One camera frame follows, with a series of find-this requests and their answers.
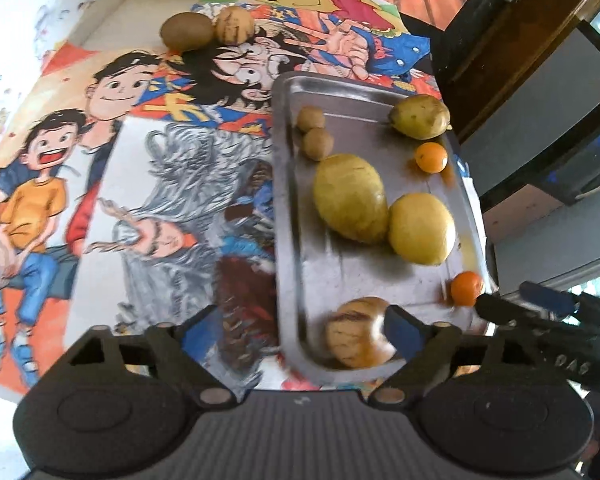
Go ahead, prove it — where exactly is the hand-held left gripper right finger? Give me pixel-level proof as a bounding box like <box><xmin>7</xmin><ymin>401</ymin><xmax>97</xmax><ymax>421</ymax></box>
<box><xmin>367</xmin><ymin>304</ymin><xmax>547</xmax><ymax>409</ymax></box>

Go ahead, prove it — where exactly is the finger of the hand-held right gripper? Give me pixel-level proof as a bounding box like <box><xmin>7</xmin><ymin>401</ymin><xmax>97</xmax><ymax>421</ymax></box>
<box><xmin>519</xmin><ymin>281</ymin><xmax>582</xmax><ymax>314</ymax></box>
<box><xmin>474</xmin><ymin>291</ymin><xmax>552</xmax><ymax>334</ymax></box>

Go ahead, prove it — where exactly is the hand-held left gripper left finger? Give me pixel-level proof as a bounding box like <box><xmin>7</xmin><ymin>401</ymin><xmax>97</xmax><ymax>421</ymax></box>
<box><xmin>67</xmin><ymin>304</ymin><xmax>239</xmax><ymax>410</ymax></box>

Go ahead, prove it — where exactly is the small orange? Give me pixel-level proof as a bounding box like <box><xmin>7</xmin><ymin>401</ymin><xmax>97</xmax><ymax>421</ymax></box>
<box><xmin>414</xmin><ymin>142</ymin><xmax>450</xmax><ymax>175</ymax></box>
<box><xmin>449</xmin><ymin>270</ymin><xmax>485</xmax><ymax>307</ymax></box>

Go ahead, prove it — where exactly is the metal tray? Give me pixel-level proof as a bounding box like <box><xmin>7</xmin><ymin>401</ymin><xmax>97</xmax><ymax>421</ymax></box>
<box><xmin>270</xmin><ymin>71</ymin><xmax>500</xmax><ymax>386</ymax></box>

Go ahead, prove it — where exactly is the yellow lemon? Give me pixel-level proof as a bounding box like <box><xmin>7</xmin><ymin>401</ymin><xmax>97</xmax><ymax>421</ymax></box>
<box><xmin>388</xmin><ymin>193</ymin><xmax>456</xmax><ymax>266</ymax></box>

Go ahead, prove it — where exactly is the large yellow-green mango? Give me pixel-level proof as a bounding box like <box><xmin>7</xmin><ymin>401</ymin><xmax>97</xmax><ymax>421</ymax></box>
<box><xmin>313</xmin><ymin>153</ymin><xmax>390</xmax><ymax>244</ymax></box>

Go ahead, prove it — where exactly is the small round brown fruit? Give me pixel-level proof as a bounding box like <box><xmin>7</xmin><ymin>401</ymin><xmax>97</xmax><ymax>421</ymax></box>
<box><xmin>302</xmin><ymin>128</ymin><xmax>333</xmax><ymax>161</ymax></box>
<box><xmin>296</xmin><ymin>106</ymin><xmax>326</xmax><ymax>131</ymax></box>

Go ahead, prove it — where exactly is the grey black appliance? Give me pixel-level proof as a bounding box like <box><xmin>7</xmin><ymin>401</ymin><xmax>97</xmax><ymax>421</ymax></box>
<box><xmin>477</xmin><ymin>15</ymin><xmax>600</xmax><ymax>246</ymax></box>

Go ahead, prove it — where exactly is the colourful cartoon printed mat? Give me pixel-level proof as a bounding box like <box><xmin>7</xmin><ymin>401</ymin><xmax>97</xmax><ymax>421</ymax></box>
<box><xmin>0</xmin><ymin>0</ymin><xmax>486</xmax><ymax>396</ymax></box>

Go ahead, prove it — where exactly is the yellow-brown pear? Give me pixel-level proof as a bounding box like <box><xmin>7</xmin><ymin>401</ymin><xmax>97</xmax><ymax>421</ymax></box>
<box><xmin>389</xmin><ymin>94</ymin><xmax>452</xmax><ymax>140</ymax></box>

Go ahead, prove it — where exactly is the dark wooden cabinet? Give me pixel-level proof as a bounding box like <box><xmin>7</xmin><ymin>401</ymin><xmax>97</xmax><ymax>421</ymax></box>
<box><xmin>430</xmin><ymin>0</ymin><xmax>600</xmax><ymax>143</ymax></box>

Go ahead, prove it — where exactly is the brown kiwi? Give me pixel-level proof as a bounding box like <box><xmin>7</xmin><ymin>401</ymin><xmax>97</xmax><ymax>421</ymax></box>
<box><xmin>159</xmin><ymin>12</ymin><xmax>215</xmax><ymax>51</ymax></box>

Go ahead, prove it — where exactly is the white cartoon printed cloth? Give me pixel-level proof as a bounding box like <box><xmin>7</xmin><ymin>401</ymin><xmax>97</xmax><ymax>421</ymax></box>
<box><xmin>0</xmin><ymin>0</ymin><xmax>146</xmax><ymax>161</ymax></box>

